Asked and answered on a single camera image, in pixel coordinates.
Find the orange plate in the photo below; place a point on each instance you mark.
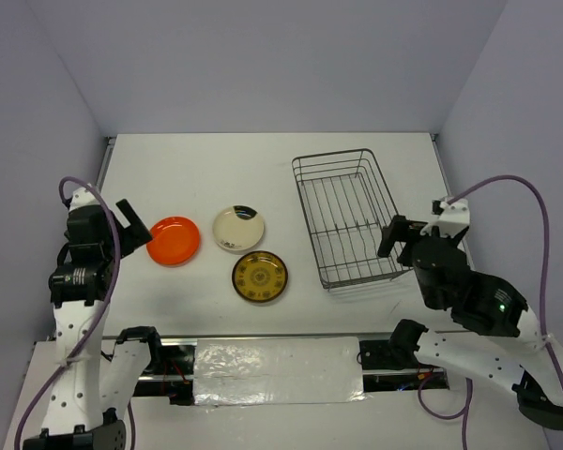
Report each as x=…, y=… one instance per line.
x=175, y=240

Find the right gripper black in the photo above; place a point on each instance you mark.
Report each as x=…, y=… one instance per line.
x=400, y=229

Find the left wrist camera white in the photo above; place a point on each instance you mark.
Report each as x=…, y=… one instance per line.
x=81, y=197

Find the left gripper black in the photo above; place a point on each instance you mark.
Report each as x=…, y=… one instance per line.
x=136, y=234

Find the silver tape sheet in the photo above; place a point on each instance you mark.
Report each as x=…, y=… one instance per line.
x=277, y=371

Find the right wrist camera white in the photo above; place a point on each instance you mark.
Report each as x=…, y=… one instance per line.
x=451, y=217

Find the wire dish rack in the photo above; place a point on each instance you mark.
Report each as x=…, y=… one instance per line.
x=346, y=204

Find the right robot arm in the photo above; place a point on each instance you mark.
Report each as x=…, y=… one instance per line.
x=529, y=366

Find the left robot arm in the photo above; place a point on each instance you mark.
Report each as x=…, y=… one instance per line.
x=88, y=397

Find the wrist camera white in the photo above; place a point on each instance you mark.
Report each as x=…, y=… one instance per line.
x=451, y=217
x=81, y=197

